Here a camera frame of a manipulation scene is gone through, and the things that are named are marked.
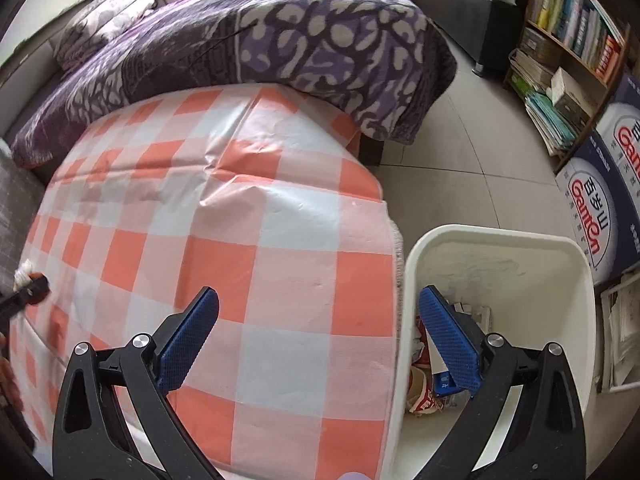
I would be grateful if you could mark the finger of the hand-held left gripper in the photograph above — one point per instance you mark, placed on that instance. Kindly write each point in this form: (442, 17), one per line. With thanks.
(30, 292)

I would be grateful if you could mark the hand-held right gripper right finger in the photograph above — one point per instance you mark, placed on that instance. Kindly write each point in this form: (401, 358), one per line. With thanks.
(445, 330)

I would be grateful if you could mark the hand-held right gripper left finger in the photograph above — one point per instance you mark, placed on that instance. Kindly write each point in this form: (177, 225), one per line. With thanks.
(192, 335)

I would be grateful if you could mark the white tissue wad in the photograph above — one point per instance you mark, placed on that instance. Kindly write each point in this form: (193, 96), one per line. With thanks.
(24, 272)

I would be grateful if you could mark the white and blue cardboard box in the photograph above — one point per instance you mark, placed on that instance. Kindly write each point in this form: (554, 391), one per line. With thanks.
(445, 382)

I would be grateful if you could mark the torn red snack packet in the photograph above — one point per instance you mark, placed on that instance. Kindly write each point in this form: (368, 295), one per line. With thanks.
(422, 395)

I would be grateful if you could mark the white plastic trash bin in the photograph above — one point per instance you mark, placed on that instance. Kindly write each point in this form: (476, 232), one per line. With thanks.
(500, 260)

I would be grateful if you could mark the person's left hand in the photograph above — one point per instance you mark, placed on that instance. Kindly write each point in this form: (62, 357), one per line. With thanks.
(7, 375)

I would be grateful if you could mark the grey checked cloth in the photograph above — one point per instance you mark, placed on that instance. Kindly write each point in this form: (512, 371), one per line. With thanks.
(15, 210)

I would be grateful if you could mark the orange checked tablecloth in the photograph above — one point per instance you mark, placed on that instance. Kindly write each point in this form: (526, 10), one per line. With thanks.
(250, 210)

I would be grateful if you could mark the blue printed carton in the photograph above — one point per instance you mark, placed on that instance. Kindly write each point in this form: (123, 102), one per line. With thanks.
(600, 210)
(625, 125)

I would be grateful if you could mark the stack of thin booklets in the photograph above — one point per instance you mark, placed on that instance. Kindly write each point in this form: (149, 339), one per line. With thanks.
(545, 115)

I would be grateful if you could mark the small cardboard box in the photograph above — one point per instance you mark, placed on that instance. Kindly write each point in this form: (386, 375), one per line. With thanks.
(572, 97)

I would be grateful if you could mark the folded floral quilt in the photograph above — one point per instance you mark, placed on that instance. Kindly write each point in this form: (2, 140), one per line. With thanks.
(100, 22)

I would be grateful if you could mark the wooden bookshelf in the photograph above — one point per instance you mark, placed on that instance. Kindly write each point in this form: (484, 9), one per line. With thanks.
(600, 95)

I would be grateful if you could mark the dark storage bench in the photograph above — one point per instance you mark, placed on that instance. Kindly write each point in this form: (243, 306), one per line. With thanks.
(465, 20)

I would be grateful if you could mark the purple patterned blanket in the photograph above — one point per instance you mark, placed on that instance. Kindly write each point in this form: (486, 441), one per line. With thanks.
(300, 35)

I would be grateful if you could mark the row of green blue books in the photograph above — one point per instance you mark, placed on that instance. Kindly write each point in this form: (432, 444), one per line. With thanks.
(575, 20)

